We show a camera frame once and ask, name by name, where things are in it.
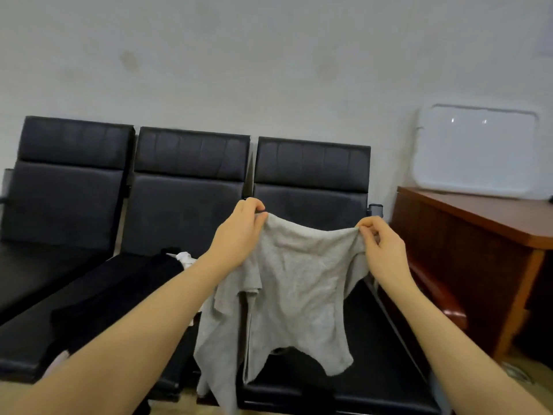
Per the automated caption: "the person's right hand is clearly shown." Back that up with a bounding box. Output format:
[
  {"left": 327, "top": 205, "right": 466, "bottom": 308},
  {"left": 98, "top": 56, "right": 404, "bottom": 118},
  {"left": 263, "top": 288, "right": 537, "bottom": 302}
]
[{"left": 357, "top": 216, "right": 416, "bottom": 295}]

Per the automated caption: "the person's left hand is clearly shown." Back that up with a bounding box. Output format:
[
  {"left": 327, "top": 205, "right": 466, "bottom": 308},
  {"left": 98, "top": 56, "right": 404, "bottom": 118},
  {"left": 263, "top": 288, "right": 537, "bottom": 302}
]
[{"left": 206, "top": 197, "right": 270, "bottom": 273}]

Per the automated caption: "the grey garment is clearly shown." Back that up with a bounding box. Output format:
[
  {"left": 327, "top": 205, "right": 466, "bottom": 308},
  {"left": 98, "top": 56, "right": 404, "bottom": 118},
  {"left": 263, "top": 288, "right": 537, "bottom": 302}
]
[{"left": 194, "top": 213, "right": 371, "bottom": 412}]

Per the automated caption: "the pile of clothes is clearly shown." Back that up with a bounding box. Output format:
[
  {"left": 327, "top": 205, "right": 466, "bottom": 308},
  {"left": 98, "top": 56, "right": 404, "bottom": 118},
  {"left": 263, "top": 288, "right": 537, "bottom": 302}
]
[{"left": 39, "top": 248, "right": 204, "bottom": 379}]

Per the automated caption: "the person's right forearm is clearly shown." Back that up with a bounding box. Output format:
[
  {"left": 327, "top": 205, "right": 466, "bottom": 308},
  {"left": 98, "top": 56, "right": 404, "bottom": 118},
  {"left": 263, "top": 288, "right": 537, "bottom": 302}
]
[{"left": 380, "top": 279, "right": 550, "bottom": 415}]

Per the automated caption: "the black leather bench seat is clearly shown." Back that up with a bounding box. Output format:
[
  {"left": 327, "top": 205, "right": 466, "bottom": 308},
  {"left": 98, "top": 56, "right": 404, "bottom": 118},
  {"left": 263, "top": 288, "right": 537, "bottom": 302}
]
[
  {"left": 0, "top": 115, "right": 138, "bottom": 325},
  {"left": 0, "top": 126, "right": 252, "bottom": 403},
  {"left": 197, "top": 136, "right": 444, "bottom": 415}
]

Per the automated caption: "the brown wooden bench armrest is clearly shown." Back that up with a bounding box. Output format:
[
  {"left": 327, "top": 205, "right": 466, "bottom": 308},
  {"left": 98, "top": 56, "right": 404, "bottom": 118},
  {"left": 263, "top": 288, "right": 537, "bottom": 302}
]
[{"left": 410, "top": 259, "right": 470, "bottom": 333}]

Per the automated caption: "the brown wooden desk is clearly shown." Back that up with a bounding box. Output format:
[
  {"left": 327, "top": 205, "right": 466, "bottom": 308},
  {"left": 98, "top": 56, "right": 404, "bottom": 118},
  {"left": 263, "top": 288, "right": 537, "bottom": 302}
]
[{"left": 391, "top": 186, "right": 553, "bottom": 361}]

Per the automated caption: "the white plastic tray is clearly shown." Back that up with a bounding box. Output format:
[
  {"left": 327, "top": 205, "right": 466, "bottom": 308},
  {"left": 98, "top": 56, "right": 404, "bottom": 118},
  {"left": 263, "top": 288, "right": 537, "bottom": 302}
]
[{"left": 411, "top": 101, "right": 544, "bottom": 199}]

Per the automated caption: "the round metal floor drain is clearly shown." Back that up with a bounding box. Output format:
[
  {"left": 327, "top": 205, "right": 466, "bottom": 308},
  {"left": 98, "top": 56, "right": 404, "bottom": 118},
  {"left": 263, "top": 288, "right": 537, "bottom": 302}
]
[{"left": 503, "top": 362, "right": 535, "bottom": 383}]

